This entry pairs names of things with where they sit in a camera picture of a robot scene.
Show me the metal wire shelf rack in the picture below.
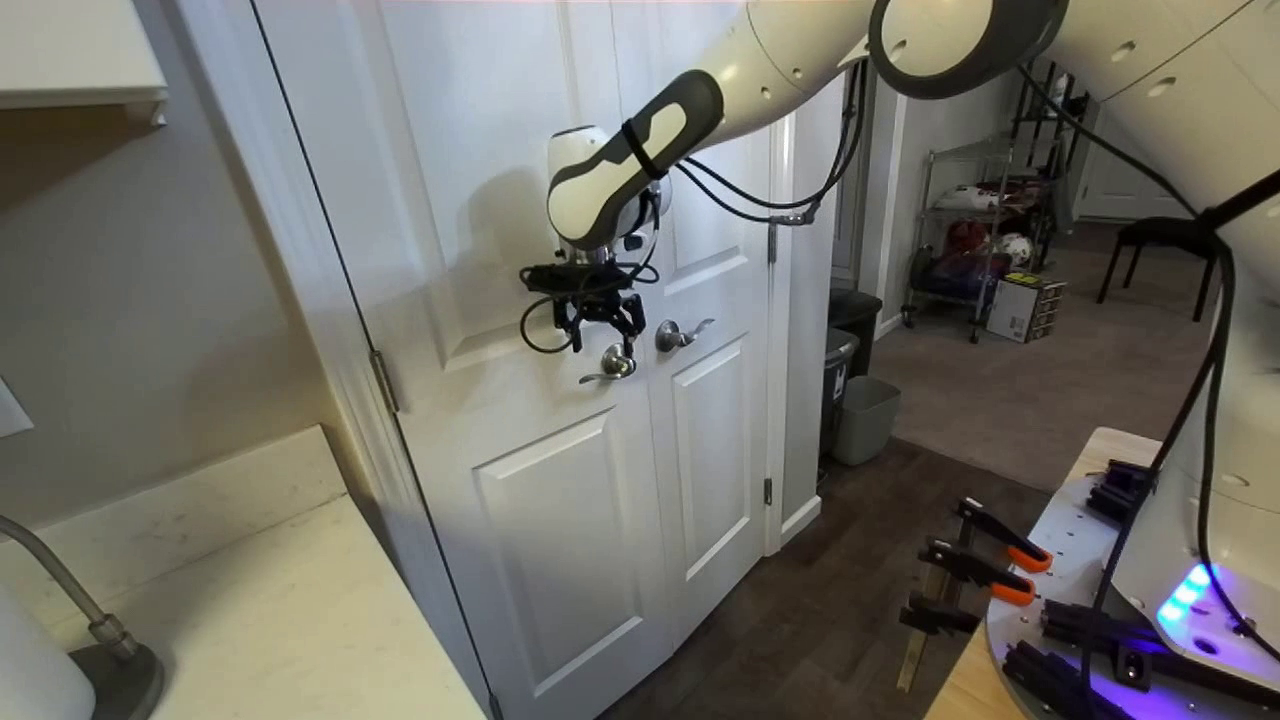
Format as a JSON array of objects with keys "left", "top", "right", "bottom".
[{"left": 904, "top": 58, "right": 1094, "bottom": 339}]

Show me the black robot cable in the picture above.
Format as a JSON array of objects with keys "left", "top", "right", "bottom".
[{"left": 663, "top": 55, "right": 875, "bottom": 230}]

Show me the grey trash bin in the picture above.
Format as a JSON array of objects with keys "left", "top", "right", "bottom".
[{"left": 833, "top": 377, "right": 899, "bottom": 464}]

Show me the orange black spring clamp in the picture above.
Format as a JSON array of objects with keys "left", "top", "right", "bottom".
[{"left": 957, "top": 497, "right": 1054, "bottom": 573}]

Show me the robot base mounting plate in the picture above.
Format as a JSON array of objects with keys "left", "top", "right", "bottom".
[{"left": 985, "top": 460, "right": 1280, "bottom": 720}]

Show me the black stool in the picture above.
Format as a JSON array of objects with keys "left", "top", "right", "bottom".
[{"left": 1094, "top": 213, "right": 1233, "bottom": 322}]

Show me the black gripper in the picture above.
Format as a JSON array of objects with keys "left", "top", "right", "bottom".
[{"left": 552, "top": 292, "right": 649, "bottom": 352}]

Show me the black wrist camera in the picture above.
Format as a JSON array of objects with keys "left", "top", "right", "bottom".
[{"left": 515, "top": 262, "right": 639, "bottom": 295}]

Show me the white closet door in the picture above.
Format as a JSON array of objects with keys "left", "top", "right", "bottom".
[
  {"left": 605, "top": 0, "right": 785, "bottom": 643},
  {"left": 253, "top": 0, "right": 663, "bottom": 720}
]

